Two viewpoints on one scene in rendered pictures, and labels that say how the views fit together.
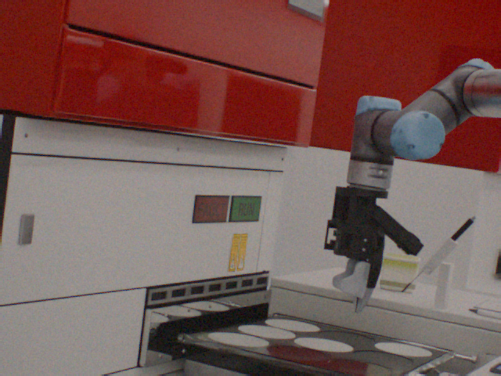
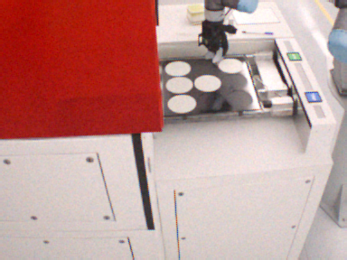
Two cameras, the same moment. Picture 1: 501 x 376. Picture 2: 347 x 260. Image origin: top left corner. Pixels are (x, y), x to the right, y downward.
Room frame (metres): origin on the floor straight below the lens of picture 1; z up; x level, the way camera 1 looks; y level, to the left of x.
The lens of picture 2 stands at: (0.62, 0.56, 1.90)
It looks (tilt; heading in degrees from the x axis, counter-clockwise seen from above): 39 degrees down; 332
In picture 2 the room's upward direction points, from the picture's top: 3 degrees counter-clockwise
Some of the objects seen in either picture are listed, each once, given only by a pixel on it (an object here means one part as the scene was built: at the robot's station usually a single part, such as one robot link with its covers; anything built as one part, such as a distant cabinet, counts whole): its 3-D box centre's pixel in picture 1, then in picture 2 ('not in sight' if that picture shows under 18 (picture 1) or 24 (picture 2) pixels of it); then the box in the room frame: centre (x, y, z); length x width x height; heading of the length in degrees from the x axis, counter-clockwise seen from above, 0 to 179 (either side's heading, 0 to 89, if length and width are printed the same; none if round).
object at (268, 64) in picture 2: not in sight; (271, 83); (1.61, -0.40, 0.87); 0.36 x 0.08 x 0.03; 154
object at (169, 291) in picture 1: (213, 287); not in sight; (1.80, 0.04, 0.96); 0.44 x 0.01 x 0.02; 154
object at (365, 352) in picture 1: (323, 345); (207, 83); (1.72, -0.16, 0.90); 0.34 x 0.34 x 0.01; 64
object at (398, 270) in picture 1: (399, 272); (196, 13); (2.06, -0.32, 1.00); 0.07 x 0.07 x 0.07; 78
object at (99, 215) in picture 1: (160, 257); (145, 93); (1.64, 0.13, 1.02); 0.82 x 0.03 x 0.40; 154
